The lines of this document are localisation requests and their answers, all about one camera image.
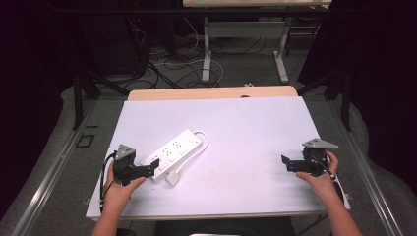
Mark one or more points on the person's left hand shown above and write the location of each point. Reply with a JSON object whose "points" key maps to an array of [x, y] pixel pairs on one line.
{"points": [[119, 193]]}

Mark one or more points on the white power plug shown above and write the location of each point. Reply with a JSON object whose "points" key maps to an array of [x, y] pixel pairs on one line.
{"points": [[172, 178]]}

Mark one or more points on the black horizontal bar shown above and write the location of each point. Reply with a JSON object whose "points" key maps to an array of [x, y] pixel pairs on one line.
{"points": [[209, 11]]}

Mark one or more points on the person's dark clothing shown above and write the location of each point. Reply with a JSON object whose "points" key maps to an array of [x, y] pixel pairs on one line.
{"points": [[226, 226]]}

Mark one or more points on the white power strip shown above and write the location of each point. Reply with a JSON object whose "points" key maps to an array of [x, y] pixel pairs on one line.
{"points": [[170, 152]]}

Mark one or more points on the white table board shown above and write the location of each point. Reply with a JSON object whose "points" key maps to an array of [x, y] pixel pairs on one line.
{"points": [[249, 147]]}

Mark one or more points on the metal floor rail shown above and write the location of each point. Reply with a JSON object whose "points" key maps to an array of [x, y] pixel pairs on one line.
{"points": [[46, 183], [370, 177]]}

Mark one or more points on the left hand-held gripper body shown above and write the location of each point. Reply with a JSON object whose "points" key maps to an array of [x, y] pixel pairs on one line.
{"points": [[124, 153]]}

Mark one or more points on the black metal stand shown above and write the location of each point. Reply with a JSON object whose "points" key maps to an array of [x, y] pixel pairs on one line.
{"points": [[344, 95], [82, 95]]}

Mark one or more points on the white-legged desk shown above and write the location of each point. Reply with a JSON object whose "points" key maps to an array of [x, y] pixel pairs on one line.
{"points": [[244, 29]]}

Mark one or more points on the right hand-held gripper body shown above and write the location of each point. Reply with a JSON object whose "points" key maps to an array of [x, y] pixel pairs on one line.
{"points": [[315, 144]]}

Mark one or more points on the person's right hand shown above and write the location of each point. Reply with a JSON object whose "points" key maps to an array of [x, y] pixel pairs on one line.
{"points": [[319, 185]]}

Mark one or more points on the black floor socket cover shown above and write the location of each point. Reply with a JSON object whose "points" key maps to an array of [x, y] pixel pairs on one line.
{"points": [[85, 140]]}

